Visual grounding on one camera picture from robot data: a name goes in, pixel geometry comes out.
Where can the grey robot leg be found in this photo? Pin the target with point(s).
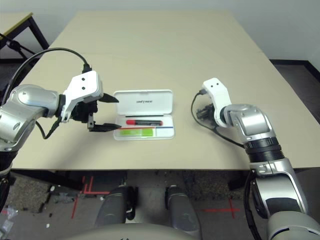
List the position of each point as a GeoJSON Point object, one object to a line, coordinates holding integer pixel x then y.
{"type": "Point", "coordinates": [113, 205]}
{"type": "Point", "coordinates": [182, 207]}

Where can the black tripod stand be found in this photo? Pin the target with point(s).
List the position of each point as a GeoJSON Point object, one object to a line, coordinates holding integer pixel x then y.
{"type": "Point", "coordinates": [15, 45]}

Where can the dark mat with black border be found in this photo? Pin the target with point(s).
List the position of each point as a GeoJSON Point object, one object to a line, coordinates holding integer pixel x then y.
{"type": "Point", "coordinates": [292, 72]}

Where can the white plastic pencil case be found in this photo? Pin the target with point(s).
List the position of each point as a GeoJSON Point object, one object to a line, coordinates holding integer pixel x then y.
{"type": "Point", "coordinates": [142, 101]}

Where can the grey scrap pile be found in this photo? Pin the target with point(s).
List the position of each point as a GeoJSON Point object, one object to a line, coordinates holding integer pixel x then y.
{"type": "Point", "coordinates": [63, 195]}

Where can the green stationery piece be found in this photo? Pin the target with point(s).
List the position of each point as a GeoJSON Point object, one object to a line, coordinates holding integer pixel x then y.
{"type": "Point", "coordinates": [136, 133]}

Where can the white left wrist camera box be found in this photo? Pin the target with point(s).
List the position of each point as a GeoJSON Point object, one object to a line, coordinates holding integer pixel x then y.
{"type": "Point", "coordinates": [85, 85]}

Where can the red and black marker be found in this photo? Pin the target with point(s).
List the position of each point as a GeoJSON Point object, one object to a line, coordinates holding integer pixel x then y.
{"type": "Point", "coordinates": [143, 122]}

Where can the grey left robot leg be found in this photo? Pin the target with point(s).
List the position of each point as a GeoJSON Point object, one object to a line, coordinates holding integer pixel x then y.
{"type": "Point", "coordinates": [113, 205]}

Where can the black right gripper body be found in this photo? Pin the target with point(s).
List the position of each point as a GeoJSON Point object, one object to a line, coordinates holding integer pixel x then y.
{"type": "Point", "coordinates": [206, 111]}

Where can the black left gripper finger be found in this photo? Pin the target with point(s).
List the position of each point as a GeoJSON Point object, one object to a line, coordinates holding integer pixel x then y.
{"type": "Point", "coordinates": [107, 98]}
{"type": "Point", "coordinates": [105, 127]}

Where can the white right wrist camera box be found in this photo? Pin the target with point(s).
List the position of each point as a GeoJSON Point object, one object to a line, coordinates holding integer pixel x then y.
{"type": "Point", "coordinates": [217, 92]}

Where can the side table with black frame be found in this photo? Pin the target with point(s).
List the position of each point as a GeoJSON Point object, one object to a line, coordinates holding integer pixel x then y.
{"type": "Point", "coordinates": [15, 22]}

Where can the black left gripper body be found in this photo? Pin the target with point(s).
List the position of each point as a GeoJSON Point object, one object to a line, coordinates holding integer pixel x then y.
{"type": "Point", "coordinates": [83, 111]}

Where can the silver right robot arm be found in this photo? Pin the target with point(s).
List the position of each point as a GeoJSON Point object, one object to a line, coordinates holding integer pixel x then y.
{"type": "Point", "coordinates": [252, 120]}

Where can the black table foot bar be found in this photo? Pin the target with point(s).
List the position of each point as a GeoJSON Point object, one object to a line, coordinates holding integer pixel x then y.
{"type": "Point", "coordinates": [238, 180]}
{"type": "Point", "coordinates": [50, 178]}

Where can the grey right robot leg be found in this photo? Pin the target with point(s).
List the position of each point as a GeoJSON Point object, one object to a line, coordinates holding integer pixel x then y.
{"type": "Point", "coordinates": [182, 207]}

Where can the grey robot torso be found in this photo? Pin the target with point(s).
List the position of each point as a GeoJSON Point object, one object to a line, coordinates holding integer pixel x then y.
{"type": "Point", "coordinates": [130, 232]}

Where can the speckled dark carpet piece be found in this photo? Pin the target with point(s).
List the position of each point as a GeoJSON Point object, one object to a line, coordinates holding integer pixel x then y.
{"type": "Point", "coordinates": [207, 182]}

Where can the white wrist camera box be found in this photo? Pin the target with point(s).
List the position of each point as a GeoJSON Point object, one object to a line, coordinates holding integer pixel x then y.
{"type": "Point", "coordinates": [217, 92]}
{"type": "Point", "coordinates": [85, 85]}

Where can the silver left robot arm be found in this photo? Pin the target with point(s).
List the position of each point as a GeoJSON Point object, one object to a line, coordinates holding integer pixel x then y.
{"type": "Point", "coordinates": [27, 100]}

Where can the clear plastic scrap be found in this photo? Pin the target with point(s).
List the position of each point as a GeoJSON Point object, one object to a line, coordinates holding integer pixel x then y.
{"type": "Point", "coordinates": [7, 220]}

